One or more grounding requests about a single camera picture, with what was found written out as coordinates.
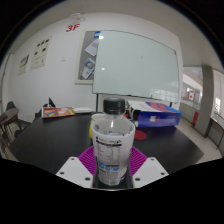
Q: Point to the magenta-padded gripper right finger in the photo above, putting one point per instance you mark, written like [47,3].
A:
[148,170]

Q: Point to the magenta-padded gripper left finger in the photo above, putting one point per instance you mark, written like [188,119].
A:
[75,168]

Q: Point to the clear plastic bottle black cap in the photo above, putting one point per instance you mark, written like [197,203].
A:
[112,146]

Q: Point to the flat round red coaster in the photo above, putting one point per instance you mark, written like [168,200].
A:
[140,134]

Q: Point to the blue and white cardboard box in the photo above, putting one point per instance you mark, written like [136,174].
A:
[160,118]

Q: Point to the colourful flat book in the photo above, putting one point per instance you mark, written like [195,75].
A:
[58,112]

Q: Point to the white paper stack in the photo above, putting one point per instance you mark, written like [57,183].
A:
[83,110]

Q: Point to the black and red clutter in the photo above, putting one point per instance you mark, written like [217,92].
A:
[128,112]

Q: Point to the large whiteboard on stand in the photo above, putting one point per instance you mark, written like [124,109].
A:
[136,63]

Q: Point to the grey notice board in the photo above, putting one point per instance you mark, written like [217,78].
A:
[85,56]

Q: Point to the small white wall poster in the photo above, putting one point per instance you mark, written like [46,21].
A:
[23,64]

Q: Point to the large white wall poster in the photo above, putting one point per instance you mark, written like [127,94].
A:
[41,53]

